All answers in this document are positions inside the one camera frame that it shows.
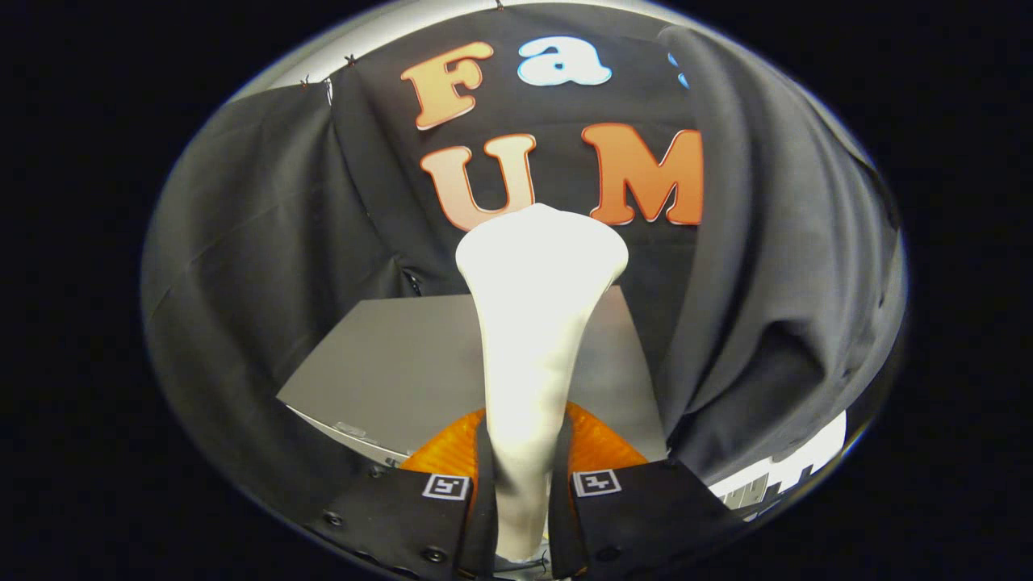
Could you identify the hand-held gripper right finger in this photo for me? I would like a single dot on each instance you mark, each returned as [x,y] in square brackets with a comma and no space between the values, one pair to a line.
[561,516]

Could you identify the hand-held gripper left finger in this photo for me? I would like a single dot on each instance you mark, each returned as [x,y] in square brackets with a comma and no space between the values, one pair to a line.
[486,516]

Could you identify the white garment steamer head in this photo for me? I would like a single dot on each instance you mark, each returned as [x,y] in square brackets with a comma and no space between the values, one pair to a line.
[533,323]

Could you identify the grey button shirt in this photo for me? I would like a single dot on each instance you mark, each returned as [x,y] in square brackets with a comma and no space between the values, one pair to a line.
[791,242]

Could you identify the grey drawer cabinet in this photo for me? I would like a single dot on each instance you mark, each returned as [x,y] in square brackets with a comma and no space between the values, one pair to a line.
[403,363]

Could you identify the black backdrop cloth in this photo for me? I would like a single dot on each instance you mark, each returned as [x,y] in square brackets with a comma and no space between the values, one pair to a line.
[242,242]

